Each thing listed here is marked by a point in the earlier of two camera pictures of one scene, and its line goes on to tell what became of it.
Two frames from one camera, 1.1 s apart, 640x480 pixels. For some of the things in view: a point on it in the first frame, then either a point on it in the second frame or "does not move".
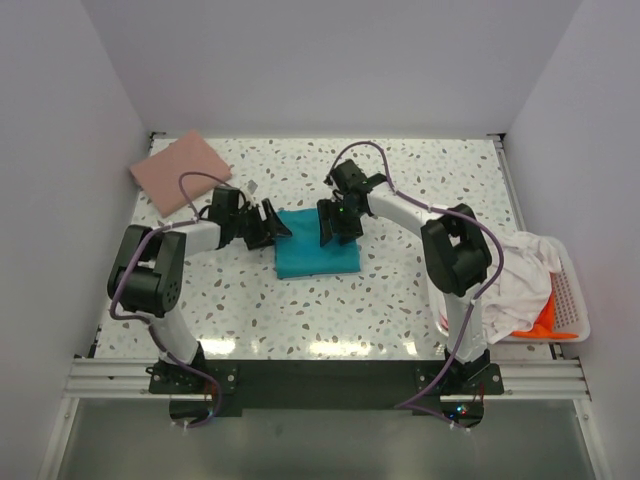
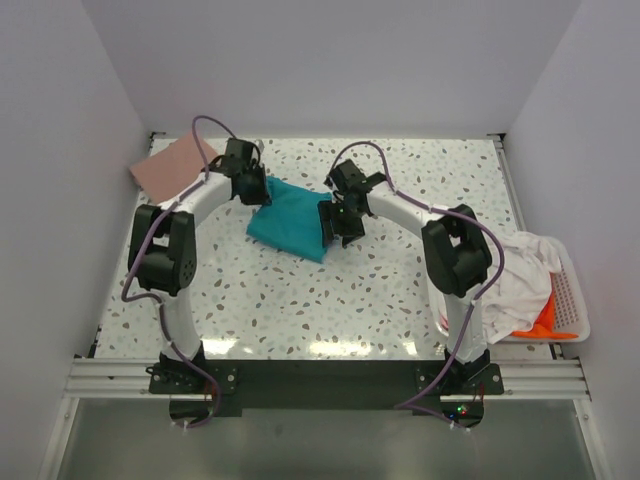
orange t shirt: [544, 324] does not move
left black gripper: [265, 231] to [262, 196]
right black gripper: [326, 210] does not move
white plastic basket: [570, 307] does not move
